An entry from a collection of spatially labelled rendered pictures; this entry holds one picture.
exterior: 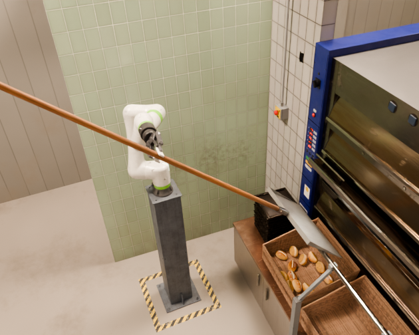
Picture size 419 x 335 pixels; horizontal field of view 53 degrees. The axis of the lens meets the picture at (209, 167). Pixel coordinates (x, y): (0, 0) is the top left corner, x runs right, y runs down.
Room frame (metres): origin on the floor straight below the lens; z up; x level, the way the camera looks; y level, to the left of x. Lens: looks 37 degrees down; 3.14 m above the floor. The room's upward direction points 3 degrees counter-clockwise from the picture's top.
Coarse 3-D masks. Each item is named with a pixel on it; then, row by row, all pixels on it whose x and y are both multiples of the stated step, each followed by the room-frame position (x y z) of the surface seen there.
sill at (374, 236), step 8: (328, 184) 2.33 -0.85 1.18; (336, 192) 2.24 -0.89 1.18; (344, 208) 2.11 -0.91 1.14; (352, 216) 2.02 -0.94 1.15; (360, 224) 1.94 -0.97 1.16; (368, 232) 1.86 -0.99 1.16; (376, 240) 1.79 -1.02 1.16; (384, 248) 1.71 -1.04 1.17; (392, 256) 1.65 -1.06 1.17; (400, 264) 1.58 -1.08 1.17; (408, 272) 1.52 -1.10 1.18; (416, 280) 1.46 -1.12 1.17
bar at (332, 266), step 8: (328, 256) 1.67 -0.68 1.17; (336, 264) 1.61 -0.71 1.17; (328, 272) 1.59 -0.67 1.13; (336, 272) 1.56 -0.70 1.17; (320, 280) 1.57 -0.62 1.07; (344, 280) 1.49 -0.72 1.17; (312, 288) 1.56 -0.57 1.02; (352, 288) 1.43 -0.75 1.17; (296, 296) 1.56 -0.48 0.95; (304, 296) 1.54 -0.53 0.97; (296, 304) 1.52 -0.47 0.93; (360, 304) 1.33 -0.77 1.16; (296, 312) 1.52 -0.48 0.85; (368, 312) 1.28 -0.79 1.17; (296, 320) 1.52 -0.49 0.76; (376, 320) 1.23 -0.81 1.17; (296, 328) 1.52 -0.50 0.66; (384, 328) 1.18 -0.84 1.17
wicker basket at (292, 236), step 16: (320, 224) 2.28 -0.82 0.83; (272, 240) 2.22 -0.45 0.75; (288, 240) 2.26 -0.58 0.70; (336, 240) 2.09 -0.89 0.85; (272, 256) 2.20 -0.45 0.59; (288, 256) 2.19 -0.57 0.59; (320, 256) 2.14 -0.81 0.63; (336, 256) 2.02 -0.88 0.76; (272, 272) 2.03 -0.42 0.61; (288, 272) 2.04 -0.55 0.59; (304, 272) 2.03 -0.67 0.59; (352, 272) 1.84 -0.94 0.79; (288, 288) 1.79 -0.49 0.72; (320, 288) 1.73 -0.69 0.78; (336, 288) 1.77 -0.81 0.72; (304, 304) 1.70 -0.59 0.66
